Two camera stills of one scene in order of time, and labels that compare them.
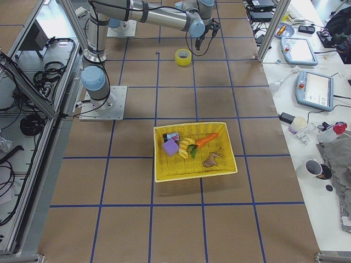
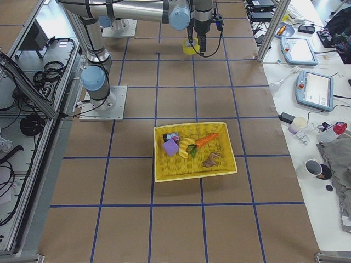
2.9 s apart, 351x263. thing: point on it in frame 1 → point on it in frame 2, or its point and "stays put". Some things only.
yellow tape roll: x=183 y=57 → x=191 y=49
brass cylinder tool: x=281 y=30 stays put
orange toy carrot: x=206 y=138 stays put
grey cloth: x=337 y=153 stays put
